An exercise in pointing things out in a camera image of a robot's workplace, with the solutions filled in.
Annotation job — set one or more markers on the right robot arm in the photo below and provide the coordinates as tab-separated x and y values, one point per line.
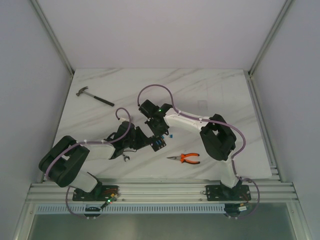
217	137

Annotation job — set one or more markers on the claw hammer black handle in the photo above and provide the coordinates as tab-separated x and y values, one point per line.
83	91

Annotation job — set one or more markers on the orange handled needle-nose pliers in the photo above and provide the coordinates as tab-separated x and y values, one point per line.
183	158

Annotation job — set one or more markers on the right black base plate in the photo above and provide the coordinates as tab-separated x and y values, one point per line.
223	193

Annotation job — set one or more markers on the aluminium mounting rail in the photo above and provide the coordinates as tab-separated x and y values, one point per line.
166	191

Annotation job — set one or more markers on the aluminium frame post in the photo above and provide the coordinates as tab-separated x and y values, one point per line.
272	33
52	36

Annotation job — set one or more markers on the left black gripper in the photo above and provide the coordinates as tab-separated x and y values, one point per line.
148	140

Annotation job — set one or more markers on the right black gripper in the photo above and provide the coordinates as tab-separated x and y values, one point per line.
164	130

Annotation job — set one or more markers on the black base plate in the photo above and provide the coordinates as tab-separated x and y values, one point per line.
223	193
98	194

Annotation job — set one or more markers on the white slotted cable duct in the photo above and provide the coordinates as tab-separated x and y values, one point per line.
134	208

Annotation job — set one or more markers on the clear plastic fuse box cover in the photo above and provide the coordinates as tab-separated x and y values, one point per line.
202	104

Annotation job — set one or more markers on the left aluminium frame post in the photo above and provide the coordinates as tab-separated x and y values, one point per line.
52	36

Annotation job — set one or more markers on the right aluminium frame post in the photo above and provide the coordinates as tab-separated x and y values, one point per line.
272	33

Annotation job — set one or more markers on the left silver wrench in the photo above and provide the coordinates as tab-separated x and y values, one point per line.
126	157

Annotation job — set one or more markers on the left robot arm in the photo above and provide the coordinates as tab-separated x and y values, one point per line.
63	163

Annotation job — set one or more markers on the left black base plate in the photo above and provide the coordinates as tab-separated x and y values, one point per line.
98	194

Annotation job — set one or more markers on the black fuse box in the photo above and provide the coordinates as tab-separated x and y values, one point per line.
157	143

